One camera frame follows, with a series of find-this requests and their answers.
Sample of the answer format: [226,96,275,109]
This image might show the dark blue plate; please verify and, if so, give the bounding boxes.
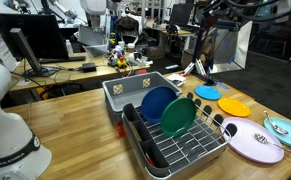
[140,85,178,125]

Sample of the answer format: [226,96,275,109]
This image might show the green plate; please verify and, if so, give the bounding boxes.
[160,97,198,139]

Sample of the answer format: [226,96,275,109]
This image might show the sky blue plate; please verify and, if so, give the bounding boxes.
[194,85,223,102]

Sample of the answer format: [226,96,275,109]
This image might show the grey dish rack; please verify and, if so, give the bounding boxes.
[121,94,233,180]

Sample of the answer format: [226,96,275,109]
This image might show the yellow plate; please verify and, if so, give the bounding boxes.
[217,96,252,118]

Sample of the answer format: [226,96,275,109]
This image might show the pale pink white plate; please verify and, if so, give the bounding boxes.
[219,116,285,165]

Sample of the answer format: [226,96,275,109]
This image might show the silver spoon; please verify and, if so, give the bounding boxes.
[262,110,290,136]

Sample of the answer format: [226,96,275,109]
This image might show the grey plastic bin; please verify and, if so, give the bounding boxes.
[101,70,183,126]

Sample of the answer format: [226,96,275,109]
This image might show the white paper packet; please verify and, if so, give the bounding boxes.
[165,72,187,88]

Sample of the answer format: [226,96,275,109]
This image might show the white and black gadget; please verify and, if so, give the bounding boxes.
[127,50,150,67]

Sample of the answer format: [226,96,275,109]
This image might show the white flat remote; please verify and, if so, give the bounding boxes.
[164,63,180,71]

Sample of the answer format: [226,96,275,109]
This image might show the yellow toy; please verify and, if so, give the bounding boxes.
[115,55,129,70]

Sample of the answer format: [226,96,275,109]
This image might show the cardboard box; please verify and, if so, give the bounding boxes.
[144,45,167,61]

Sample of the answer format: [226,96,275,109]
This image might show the small red block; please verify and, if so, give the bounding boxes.
[115,120,127,138]

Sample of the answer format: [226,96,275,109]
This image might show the grey mesh office chair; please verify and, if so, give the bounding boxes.
[119,29,141,47]

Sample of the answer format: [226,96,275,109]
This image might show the black power brick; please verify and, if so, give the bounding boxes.
[81,61,98,74]

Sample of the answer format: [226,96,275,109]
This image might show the dark jacket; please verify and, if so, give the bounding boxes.
[114,15,141,33]

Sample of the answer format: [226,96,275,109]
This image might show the wooden background desk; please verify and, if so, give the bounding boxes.
[144,24,203,61]

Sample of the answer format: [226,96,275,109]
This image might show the red utensil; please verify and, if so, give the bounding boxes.
[146,155,157,168]

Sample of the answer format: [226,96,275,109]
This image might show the grey storage container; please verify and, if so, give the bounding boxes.
[77,24,110,58]

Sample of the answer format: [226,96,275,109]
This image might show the blue tape strip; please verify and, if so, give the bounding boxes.
[214,81,231,91]

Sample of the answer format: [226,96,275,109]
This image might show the black background monitor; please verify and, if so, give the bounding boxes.
[169,2,200,28]

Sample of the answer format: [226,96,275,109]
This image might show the black keyboard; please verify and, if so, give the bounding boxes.
[38,55,87,65]

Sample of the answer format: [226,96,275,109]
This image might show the white rounded background machine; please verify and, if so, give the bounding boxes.
[79,0,108,30]

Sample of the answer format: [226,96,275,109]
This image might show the white panel board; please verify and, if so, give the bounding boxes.
[213,19,254,74]

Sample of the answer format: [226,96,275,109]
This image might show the grey background robot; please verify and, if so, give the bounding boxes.
[3,0,80,23]

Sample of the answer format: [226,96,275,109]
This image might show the black computer monitor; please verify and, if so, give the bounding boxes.
[0,12,70,78]

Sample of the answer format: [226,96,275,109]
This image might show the metal fork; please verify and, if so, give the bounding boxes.
[254,132,291,158]

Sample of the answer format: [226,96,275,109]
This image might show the white printed sign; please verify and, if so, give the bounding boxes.
[0,33,18,73]

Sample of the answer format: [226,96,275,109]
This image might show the black camera stand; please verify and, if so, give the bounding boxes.
[183,28,221,87]

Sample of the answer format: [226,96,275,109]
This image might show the black stereo camera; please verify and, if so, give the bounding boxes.
[200,18,243,33]

